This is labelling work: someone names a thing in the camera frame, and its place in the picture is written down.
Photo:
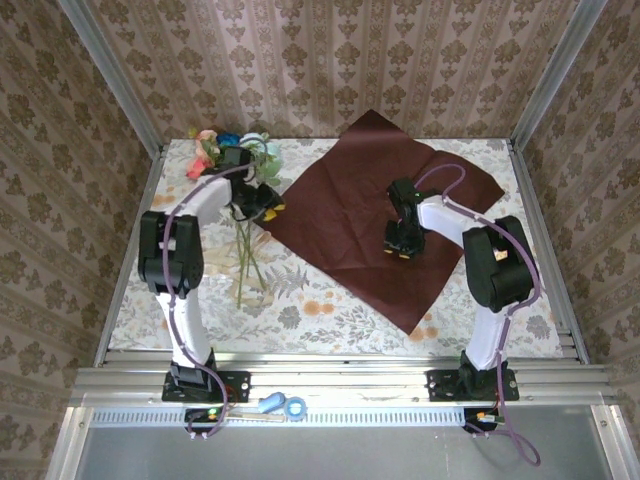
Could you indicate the artificial flower bunch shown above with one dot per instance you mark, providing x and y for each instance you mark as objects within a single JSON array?
[{"x": 202, "y": 145}]

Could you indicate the dark red wrapping paper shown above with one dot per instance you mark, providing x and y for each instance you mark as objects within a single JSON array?
[{"x": 340, "y": 210}]

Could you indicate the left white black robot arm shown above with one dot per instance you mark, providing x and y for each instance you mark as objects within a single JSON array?
[{"x": 170, "y": 255}]

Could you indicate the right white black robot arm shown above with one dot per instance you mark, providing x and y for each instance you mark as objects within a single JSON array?
[{"x": 500, "y": 270}]

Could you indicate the floral tablecloth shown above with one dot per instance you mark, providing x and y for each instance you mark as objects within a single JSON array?
[{"x": 350, "y": 325}]

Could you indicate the black controller board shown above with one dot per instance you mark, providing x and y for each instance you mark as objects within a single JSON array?
[
  {"x": 482, "y": 420},
  {"x": 200, "y": 417}
]

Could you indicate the blue tape roll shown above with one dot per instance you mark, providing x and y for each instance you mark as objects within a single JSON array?
[{"x": 295, "y": 407}]

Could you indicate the light blue cylinder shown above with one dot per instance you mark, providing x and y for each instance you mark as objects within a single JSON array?
[{"x": 272, "y": 402}]

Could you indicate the grey metal sheet panel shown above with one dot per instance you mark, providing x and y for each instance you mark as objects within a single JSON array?
[{"x": 350, "y": 455}]

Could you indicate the aluminium table side rail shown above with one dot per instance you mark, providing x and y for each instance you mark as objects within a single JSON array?
[
  {"x": 145, "y": 200},
  {"x": 530, "y": 200}
]

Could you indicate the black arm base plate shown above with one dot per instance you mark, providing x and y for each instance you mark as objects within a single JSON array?
[
  {"x": 240, "y": 385},
  {"x": 440, "y": 385}
]

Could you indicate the aluminium frame beam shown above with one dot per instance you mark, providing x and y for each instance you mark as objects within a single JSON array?
[{"x": 350, "y": 380}]

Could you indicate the aluminium frame post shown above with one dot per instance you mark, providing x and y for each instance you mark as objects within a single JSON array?
[
  {"x": 552, "y": 75},
  {"x": 120, "y": 80}
]

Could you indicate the aluminium frame leg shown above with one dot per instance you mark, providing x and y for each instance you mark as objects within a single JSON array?
[
  {"x": 67, "y": 445},
  {"x": 612, "y": 440}
]

